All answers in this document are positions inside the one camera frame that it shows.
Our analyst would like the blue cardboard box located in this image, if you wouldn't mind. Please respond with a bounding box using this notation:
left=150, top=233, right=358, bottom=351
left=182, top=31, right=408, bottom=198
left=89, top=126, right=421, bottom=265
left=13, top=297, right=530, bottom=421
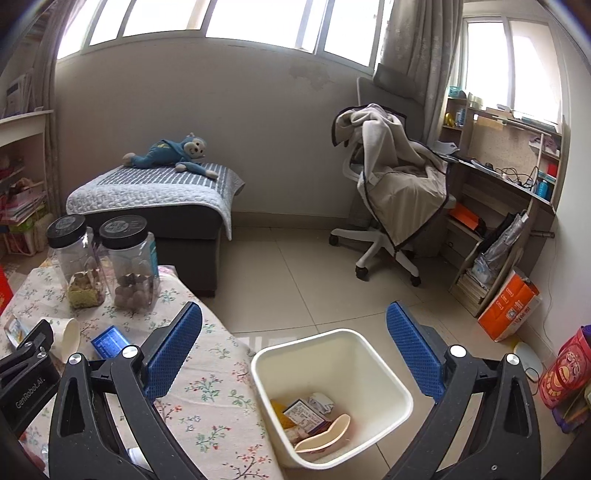
left=91, top=325, right=131, bottom=361

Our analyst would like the tangle of desk cables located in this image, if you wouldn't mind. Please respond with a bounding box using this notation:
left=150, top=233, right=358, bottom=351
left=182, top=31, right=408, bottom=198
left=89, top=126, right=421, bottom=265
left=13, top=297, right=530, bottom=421
left=496, top=165, right=541, bottom=188

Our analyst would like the orange paper bag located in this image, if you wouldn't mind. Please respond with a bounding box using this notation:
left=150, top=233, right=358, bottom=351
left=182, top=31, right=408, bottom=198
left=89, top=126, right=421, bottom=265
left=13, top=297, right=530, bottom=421
left=477, top=271, right=542, bottom=343

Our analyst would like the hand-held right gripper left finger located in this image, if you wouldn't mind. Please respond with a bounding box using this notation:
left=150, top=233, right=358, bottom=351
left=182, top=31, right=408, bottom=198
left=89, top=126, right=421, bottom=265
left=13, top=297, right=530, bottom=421
left=48, top=302, right=206, bottom=480

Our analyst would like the beige blanket with dark trim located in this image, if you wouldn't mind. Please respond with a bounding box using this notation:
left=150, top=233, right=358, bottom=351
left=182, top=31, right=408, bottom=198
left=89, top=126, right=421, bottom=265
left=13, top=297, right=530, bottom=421
left=332, top=104, right=450, bottom=250

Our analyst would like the white bathroom scale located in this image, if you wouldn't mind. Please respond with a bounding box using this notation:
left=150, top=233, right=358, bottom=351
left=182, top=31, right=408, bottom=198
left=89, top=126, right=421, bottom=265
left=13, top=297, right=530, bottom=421
left=512, top=340, right=544, bottom=381

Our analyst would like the floral tablecloth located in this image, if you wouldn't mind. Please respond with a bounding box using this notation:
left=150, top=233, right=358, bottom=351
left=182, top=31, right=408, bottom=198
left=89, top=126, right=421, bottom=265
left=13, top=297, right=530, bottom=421
left=0, top=264, right=273, bottom=480

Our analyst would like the white desk calendar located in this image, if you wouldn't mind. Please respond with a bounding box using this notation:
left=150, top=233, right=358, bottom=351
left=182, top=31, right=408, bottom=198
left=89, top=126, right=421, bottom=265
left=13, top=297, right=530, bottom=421
left=4, top=69, right=33, bottom=116

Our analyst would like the grey office chair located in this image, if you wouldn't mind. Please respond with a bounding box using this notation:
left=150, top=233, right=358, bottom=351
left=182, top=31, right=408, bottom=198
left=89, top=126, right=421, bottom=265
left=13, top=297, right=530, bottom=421
left=329, top=64, right=455, bottom=287

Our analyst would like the large window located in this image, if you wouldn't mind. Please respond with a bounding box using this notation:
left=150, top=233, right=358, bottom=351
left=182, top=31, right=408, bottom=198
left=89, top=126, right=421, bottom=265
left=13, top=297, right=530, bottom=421
left=55, top=0, right=393, bottom=68

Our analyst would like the white shelf cabinet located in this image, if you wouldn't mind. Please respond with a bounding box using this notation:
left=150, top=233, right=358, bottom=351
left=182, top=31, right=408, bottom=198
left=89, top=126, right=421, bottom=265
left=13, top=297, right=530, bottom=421
left=0, top=110, right=56, bottom=259

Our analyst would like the silver plastic bag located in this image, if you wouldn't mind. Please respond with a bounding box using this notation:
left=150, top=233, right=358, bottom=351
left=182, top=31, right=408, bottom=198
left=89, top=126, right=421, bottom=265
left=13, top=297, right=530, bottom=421
left=478, top=211, right=527, bottom=271

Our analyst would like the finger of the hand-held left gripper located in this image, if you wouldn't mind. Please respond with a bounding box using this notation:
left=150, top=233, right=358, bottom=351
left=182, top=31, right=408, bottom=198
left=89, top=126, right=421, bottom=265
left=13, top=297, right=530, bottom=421
left=0, top=319, right=59, bottom=387

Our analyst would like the cream plastic bin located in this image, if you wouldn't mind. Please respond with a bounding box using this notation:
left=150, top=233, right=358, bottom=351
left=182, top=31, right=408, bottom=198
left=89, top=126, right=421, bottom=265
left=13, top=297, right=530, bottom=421
left=250, top=329, right=414, bottom=469

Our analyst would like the red and white cardboard box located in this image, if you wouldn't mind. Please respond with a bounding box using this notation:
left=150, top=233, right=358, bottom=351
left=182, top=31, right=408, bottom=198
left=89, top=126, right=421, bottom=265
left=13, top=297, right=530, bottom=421
left=0, top=267, right=14, bottom=315

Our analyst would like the wooden desk with hutch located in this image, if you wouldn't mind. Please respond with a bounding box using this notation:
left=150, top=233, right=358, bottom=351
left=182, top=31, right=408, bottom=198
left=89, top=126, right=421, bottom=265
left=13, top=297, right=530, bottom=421
left=436, top=85, right=565, bottom=317

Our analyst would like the jar with brown nuts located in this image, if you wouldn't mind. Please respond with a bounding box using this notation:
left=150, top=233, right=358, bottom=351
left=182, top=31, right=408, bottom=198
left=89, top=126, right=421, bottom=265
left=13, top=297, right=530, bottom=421
left=98, top=216, right=161, bottom=311

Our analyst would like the orange box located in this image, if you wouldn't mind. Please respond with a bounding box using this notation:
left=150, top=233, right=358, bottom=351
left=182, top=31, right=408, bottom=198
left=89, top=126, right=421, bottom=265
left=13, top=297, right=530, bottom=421
left=449, top=203, right=485, bottom=234

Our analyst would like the stack of papers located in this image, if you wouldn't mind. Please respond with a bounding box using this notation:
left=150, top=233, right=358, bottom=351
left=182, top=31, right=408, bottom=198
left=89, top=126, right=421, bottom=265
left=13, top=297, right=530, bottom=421
left=0, top=180, right=49, bottom=224

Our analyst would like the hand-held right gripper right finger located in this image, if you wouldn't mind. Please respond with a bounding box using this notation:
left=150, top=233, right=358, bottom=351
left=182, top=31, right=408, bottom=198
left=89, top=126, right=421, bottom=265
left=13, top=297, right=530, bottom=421
left=374, top=301, right=542, bottom=480

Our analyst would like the small window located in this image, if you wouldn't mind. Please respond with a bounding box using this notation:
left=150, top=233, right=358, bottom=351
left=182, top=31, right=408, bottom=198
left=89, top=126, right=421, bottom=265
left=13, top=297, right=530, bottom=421
left=464, top=18, right=561, bottom=121

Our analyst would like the striped grey quilt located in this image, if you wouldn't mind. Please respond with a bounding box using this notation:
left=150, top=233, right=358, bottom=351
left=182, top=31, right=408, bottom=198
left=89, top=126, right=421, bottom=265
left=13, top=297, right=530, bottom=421
left=66, top=162, right=245, bottom=241

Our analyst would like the white paper cup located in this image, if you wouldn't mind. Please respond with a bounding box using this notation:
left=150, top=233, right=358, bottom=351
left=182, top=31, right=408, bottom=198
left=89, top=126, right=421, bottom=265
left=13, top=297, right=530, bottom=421
left=47, top=318, right=81, bottom=363

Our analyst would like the pink school bag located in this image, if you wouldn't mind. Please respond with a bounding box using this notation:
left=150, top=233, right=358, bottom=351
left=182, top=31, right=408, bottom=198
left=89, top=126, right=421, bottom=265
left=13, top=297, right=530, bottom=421
left=538, top=325, right=591, bottom=432

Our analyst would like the white labelled carton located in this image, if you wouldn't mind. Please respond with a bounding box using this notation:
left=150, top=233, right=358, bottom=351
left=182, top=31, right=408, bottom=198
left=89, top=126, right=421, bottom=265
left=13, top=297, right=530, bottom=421
left=283, top=401, right=326, bottom=435

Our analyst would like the blue monkey plush toy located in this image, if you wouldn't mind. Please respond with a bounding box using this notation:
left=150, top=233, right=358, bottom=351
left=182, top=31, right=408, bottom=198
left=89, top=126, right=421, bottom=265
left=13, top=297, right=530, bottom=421
left=121, top=133, right=219, bottom=181

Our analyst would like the dark grey ottoman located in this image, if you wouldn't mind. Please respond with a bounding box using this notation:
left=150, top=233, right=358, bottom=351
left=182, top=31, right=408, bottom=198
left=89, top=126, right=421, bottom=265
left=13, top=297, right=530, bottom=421
left=66, top=162, right=245, bottom=297

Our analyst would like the jar with green contents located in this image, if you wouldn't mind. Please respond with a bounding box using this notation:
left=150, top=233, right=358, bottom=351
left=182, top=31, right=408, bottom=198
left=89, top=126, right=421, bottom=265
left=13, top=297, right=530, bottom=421
left=46, top=213, right=106, bottom=310

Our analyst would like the silver blue packet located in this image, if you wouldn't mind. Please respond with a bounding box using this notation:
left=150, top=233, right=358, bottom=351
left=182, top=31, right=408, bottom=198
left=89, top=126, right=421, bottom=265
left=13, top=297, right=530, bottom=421
left=4, top=316, right=28, bottom=349

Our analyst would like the stack of books under desk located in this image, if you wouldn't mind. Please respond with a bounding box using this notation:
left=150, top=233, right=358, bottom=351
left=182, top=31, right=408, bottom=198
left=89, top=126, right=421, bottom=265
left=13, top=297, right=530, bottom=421
left=455, top=270, right=490, bottom=305

